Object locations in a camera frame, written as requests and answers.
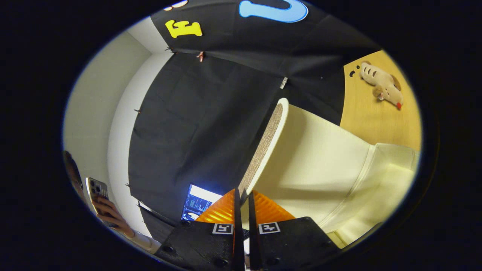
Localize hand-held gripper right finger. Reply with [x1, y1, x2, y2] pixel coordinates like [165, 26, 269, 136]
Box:
[247, 189, 341, 271]

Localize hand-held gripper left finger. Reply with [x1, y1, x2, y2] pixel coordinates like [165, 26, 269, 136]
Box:
[154, 188, 245, 271]

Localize beige fabric storage box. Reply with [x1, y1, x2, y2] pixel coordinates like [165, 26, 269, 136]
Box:
[237, 98, 420, 249]

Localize laptop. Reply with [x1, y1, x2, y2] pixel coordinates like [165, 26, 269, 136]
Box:
[181, 184, 223, 222]

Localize smartphone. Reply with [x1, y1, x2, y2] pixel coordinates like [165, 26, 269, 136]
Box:
[86, 177, 113, 226]

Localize brown plush toy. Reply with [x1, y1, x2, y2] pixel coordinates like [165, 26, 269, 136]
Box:
[360, 61, 404, 110]

